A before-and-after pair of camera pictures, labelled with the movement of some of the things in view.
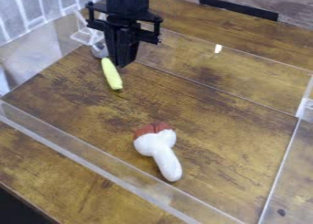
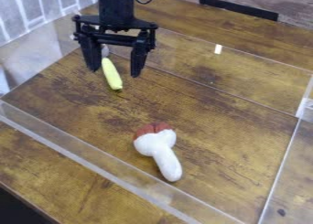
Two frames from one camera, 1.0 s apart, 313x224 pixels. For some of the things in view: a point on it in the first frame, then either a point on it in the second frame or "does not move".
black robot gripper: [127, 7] → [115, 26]
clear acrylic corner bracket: [87, 36] does not move
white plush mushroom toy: [154, 141] does not move
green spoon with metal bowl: [100, 51] does not move
